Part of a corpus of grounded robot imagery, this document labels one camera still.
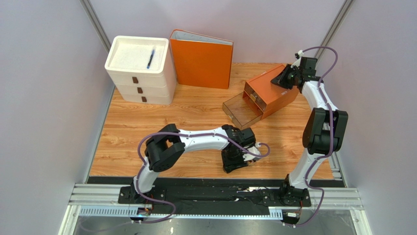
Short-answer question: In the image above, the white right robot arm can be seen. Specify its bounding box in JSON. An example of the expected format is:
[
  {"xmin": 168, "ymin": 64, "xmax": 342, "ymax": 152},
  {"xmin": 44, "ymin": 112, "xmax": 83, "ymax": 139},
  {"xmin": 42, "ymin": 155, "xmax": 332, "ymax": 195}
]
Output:
[{"xmin": 271, "ymin": 55, "xmax": 348, "ymax": 206}]

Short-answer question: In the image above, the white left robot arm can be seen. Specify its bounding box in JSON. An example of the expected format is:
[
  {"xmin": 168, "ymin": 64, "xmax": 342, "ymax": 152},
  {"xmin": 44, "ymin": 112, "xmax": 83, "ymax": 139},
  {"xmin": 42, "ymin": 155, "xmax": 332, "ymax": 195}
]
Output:
[{"xmin": 118, "ymin": 124, "xmax": 264, "ymax": 205}]

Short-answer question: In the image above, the white three-drawer storage box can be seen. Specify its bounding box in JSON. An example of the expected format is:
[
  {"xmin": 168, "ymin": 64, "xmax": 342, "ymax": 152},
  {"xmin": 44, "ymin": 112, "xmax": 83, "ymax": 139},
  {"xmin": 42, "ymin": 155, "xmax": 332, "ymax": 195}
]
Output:
[{"xmin": 105, "ymin": 36, "xmax": 177, "ymax": 105}]

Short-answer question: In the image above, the orange drawer cabinet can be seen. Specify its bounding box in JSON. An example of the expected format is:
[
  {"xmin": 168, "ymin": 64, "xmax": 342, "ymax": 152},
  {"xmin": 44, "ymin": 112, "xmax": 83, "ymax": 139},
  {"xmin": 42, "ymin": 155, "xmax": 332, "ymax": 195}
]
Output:
[{"xmin": 242, "ymin": 63, "xmax": 299, "ymax": 120}]

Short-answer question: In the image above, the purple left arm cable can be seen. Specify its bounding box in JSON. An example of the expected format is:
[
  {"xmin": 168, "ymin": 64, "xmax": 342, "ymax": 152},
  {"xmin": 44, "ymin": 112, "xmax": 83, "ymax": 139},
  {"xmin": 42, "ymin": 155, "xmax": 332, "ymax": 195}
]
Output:
[{"xmin": 130, "ymin": 131, "xmax": 271, "ymax": 224}]

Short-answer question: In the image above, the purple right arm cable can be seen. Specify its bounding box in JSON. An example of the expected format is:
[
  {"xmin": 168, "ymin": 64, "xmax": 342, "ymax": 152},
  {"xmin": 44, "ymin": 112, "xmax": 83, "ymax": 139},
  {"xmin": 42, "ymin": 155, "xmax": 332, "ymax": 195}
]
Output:
[{"xmin": 282, "ymin": 46, "xmax": 339, "ymax": 228}]

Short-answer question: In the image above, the orange ring binder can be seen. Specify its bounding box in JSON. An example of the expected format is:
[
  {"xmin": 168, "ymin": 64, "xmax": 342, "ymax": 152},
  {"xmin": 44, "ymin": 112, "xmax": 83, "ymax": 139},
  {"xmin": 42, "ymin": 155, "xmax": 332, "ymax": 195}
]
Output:
[{"xmin": 169, "ymin": 29, "xmax": 234, "ymax": 89}]

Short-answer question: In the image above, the blue pen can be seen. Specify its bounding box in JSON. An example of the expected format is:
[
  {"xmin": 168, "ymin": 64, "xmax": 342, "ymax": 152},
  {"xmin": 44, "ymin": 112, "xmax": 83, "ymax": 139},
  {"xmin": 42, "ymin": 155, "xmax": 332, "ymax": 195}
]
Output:
[{"xmin": 146, "ymin": 47, "xmax": 156, "ymax": 69}]

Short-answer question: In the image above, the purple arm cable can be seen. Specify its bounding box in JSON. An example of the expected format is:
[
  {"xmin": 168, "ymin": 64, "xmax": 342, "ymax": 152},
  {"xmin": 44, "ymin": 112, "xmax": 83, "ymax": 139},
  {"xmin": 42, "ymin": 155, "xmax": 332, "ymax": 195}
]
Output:
[
  {"xmin": 282, "ymin": 46, "xmax": 339, "ymax": 228},
  {"xmin": 130, "ymin": 131, "xmax": 271, "ymax": 224}
]

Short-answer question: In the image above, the aluminium frame rail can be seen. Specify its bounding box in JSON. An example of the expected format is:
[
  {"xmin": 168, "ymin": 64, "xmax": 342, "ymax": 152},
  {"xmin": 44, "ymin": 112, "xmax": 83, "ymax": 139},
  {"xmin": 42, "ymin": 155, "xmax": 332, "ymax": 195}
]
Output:
[{"xmin": 59, "ymin": 178, "xmax": 371, "ymax": 235}]

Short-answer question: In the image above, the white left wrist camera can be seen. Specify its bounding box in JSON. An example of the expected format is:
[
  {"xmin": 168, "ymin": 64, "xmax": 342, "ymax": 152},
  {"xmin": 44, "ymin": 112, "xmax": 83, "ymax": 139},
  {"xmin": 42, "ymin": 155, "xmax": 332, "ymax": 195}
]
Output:
[{"xmin": 242, "ymin": 142, "xmax": 261, "ymax": 164}]

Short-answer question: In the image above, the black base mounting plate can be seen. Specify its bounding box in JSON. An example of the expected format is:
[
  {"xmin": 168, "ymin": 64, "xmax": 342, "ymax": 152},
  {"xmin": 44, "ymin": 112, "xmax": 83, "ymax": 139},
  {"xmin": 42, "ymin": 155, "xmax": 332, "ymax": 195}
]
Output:
[{"xmin": 117, "ymin": 187, "xmax": 312, "ymax": 209}]

